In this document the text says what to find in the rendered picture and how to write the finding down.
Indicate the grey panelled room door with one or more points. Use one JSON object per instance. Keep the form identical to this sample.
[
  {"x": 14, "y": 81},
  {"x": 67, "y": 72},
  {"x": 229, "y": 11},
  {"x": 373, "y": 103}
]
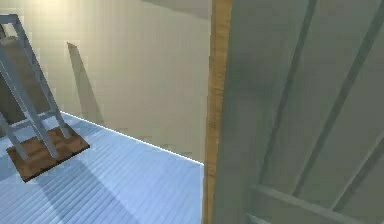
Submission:
[{"x": 300, "y": 110}]

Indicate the grey frame stand wooden base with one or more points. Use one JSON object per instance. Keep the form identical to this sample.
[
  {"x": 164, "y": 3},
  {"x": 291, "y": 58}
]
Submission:
[{"x": 33, "y": 110}]

